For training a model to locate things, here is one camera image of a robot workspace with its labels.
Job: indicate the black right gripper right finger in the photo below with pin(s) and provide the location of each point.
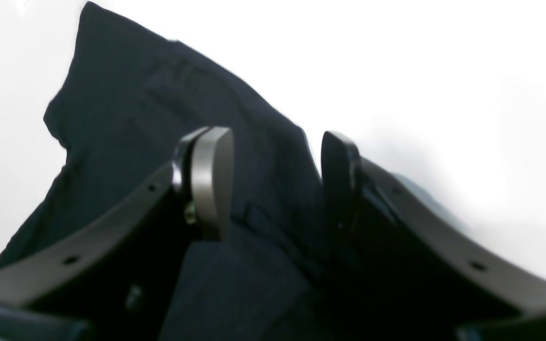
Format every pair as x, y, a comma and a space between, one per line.
405, 274

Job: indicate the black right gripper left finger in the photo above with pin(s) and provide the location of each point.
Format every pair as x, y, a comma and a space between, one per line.
113, 279

